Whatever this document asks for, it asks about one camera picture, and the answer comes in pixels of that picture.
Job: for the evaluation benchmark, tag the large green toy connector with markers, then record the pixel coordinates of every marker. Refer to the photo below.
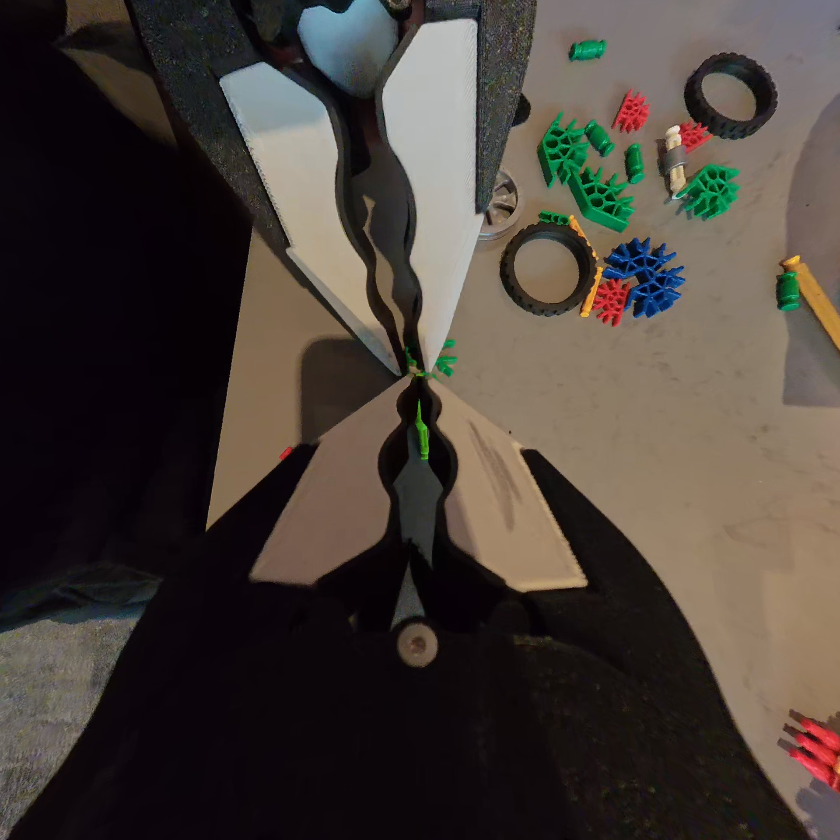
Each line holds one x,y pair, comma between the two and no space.
446,364
558,148
600,203
712,190

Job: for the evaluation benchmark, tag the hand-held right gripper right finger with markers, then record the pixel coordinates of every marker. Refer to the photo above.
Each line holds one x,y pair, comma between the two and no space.
512,525

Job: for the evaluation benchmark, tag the small green toy connector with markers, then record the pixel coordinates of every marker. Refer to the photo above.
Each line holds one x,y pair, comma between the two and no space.
554,218

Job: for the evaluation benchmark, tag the red toy connector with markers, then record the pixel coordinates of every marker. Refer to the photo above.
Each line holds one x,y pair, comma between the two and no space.
631,111
610,302
694,136

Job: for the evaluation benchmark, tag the short yellow toy rod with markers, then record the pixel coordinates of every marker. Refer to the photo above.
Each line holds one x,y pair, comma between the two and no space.
590,292

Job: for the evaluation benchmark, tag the grey white toy rod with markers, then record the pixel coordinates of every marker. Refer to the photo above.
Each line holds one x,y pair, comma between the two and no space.
674,161

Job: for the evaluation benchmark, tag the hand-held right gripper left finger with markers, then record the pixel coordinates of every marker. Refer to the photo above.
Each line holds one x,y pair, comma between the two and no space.
328,518

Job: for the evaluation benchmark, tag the long yellow toy rod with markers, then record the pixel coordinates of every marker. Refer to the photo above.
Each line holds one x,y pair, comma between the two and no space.
820,302

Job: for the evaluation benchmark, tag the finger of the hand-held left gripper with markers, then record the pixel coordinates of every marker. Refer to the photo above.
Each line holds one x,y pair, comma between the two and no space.
439,164
295,184

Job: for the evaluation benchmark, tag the grey wheel hub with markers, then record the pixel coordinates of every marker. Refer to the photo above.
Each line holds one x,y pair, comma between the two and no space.
502,203

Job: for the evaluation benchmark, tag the orange toy rod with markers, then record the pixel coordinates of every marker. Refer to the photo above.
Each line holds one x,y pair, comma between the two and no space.
584,237

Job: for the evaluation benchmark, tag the lime green toy rod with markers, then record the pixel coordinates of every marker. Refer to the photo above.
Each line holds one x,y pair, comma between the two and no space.
421,433

